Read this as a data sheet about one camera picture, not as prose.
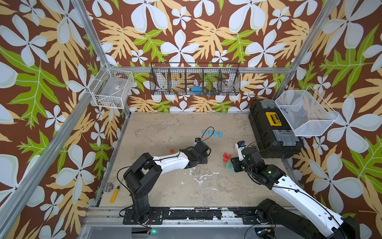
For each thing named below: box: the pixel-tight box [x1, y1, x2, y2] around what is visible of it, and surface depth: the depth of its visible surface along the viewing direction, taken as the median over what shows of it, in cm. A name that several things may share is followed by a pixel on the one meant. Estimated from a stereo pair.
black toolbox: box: [248, 99, 304, 159], surface depth 89 cm
